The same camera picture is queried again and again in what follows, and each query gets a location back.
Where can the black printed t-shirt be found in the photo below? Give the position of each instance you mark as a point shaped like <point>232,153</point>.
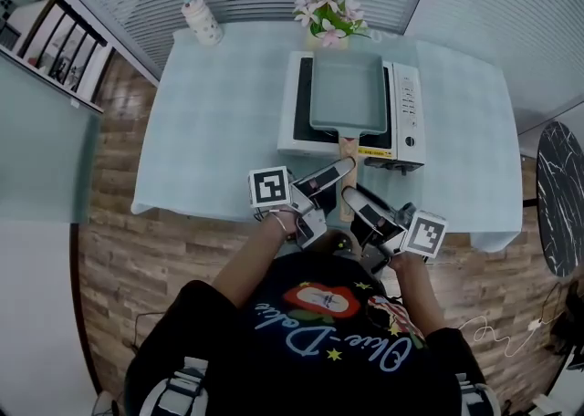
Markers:
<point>292,359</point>

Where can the white patterned bottle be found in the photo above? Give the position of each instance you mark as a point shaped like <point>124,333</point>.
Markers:
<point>203,22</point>

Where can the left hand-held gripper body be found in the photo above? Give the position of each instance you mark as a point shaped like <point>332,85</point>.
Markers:
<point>269,187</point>

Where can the pink flowers in pot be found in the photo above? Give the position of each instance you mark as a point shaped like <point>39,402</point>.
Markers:
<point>330,17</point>

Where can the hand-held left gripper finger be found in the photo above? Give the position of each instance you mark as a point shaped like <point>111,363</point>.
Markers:
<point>326,172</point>

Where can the light blue tablecloth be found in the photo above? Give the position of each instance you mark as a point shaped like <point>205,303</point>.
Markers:
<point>219,122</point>

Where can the person's left forearm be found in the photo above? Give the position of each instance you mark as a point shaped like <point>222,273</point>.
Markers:
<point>255,259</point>

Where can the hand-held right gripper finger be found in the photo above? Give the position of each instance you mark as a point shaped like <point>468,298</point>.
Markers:
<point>362,204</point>

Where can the black marble round table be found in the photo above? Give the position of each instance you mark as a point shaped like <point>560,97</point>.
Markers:
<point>563,200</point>

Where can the black frame shelf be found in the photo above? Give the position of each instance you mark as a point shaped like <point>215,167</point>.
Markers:
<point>68,47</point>

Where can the teal rectangular frying pan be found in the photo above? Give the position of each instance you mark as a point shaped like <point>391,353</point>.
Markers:
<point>347,90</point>

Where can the frosted glass panel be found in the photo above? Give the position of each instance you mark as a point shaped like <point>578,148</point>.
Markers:
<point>41,145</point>

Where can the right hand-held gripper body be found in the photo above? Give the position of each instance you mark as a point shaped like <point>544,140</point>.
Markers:
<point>424,234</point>

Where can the person's right forearm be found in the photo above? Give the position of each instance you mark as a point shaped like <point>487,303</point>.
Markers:
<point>417,295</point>

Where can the white induction stove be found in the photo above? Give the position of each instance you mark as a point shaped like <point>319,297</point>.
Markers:
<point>406,104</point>

